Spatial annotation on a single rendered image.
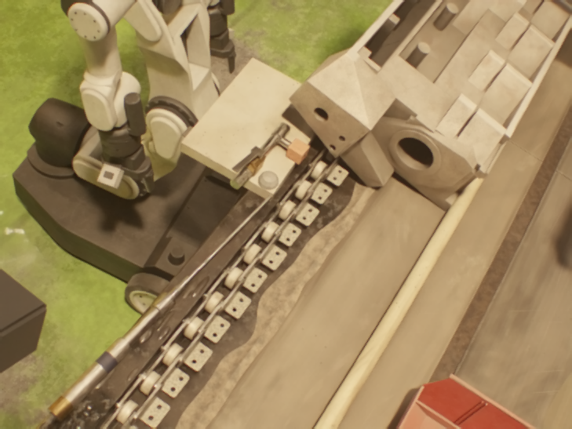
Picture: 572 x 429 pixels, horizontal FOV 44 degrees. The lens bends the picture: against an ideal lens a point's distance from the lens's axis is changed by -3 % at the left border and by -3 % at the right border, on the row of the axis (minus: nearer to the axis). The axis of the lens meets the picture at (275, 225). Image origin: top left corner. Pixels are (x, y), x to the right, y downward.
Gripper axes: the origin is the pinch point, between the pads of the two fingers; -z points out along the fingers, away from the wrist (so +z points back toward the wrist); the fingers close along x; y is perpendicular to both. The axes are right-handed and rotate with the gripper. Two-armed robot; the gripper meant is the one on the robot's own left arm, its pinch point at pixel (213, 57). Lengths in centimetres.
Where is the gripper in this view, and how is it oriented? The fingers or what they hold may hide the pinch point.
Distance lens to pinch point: 196.5
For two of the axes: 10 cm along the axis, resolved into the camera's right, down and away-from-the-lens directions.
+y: 3.9, -7.4, 5.5
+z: 0.1, -5.9, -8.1
